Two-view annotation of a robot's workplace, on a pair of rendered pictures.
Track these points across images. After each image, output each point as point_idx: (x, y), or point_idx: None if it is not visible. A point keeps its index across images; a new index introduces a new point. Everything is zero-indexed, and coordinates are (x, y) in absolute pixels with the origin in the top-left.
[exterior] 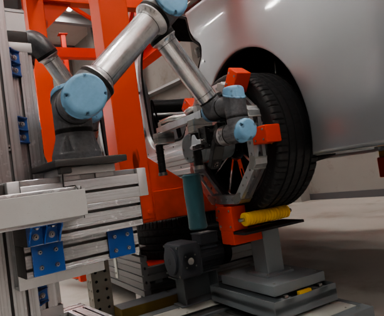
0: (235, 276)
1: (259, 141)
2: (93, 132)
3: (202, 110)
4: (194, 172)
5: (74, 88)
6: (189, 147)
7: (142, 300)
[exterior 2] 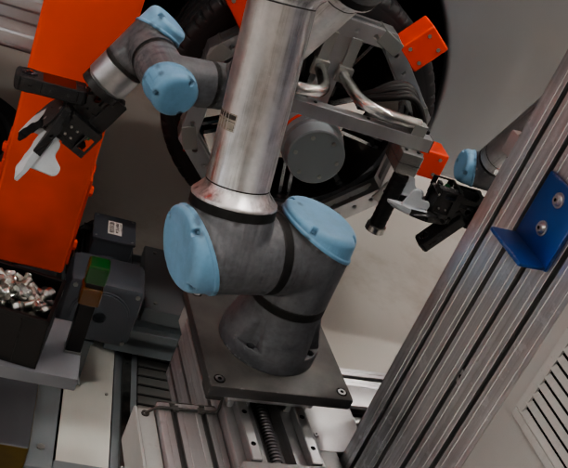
0: (180, 311)
1: (421, 173)
2: (137, 83)
3: (475, 170)
4: (196, 140)
5: None
6: (318, 157)
7: (7, 398)
